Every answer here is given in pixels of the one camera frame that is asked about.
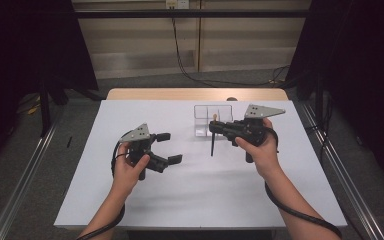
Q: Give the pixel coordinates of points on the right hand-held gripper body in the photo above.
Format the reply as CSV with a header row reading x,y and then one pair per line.
x,y
256,111

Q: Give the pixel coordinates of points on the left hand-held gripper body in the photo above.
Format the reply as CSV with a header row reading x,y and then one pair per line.
x,y
139,135

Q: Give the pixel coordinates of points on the orange-tipped black makeup brush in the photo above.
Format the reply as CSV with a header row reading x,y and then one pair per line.
x,y
212,146

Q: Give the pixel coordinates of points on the clear acrylic organizer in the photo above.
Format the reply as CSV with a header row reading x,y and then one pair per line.
x,y
201,127

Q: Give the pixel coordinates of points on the person's left hand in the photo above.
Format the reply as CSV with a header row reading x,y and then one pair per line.
x,y
126,173

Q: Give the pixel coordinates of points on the person's right hand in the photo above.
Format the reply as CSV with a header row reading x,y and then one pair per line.
x,y
265,156

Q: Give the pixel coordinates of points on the dark table grommet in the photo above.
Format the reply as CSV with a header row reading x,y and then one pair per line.
x,y
231,99

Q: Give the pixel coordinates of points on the white table sheet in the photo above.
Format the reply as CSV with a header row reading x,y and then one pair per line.
x,y
196,193

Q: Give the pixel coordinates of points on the light wooden table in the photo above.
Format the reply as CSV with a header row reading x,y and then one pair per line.
x,y
180,94

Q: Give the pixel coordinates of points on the black metal stand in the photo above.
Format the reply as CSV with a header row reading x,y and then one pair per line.
x,y
45,110
319,100

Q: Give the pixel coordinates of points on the small black floor item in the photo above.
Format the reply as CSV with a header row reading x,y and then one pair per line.
x,y
69,141

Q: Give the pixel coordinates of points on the black curtain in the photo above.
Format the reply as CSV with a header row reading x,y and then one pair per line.
x,y
23,50
363,66

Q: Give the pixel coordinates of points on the metal floor rail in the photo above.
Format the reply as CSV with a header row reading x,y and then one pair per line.
x,y
340,156
23,180

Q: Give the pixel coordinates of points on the black horizontal frame bar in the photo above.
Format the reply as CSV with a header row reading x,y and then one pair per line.
x,y
180,13

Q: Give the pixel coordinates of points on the white wall power outlet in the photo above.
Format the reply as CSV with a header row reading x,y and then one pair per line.
x,y
177,3

